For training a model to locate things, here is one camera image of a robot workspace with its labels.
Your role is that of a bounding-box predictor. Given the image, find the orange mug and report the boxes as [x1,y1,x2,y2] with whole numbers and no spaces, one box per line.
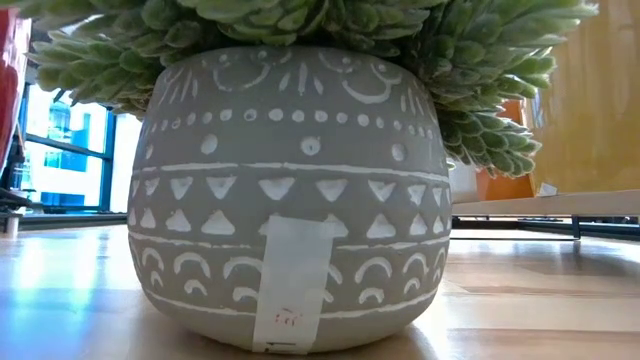
[474,99,537,202]

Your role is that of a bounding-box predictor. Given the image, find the red mug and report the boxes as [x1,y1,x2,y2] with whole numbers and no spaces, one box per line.
[0,7,32,169]

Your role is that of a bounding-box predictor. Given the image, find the succulent in grey patterned pot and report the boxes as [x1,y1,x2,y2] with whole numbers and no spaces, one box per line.
[0,0,600,355]

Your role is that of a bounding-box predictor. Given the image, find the white tape label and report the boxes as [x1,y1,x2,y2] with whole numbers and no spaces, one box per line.
[252,215,334,355]

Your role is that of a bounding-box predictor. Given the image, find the blue framed window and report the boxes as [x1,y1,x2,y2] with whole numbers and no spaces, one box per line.
[17,84,144,214]

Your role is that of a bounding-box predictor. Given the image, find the wooden shelf black metal frame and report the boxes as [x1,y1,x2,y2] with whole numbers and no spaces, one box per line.
[451,189,640,242]

